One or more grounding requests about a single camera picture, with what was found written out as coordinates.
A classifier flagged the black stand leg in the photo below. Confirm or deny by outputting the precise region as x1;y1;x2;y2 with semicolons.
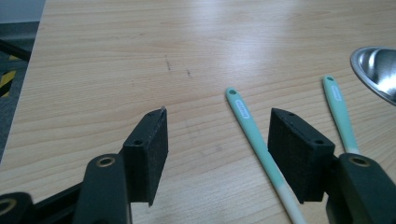
0;38;32;63

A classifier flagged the yellow-black floor tape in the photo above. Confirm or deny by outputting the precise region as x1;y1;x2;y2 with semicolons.
0;55;21;98

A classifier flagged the steel utensil rack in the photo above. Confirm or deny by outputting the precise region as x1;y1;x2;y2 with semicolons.
349;46;396;106

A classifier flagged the teal-handled white spatula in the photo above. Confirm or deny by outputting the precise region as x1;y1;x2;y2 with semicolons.
321;74;361;156

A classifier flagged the teal-handled basting brush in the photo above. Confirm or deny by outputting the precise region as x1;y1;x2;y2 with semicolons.
225;87;309;224

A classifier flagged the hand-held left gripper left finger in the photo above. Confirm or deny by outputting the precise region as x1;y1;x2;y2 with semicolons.
122;106;169;207

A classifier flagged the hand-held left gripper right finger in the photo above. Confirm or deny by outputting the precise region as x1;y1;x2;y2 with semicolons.
267;107;336;204

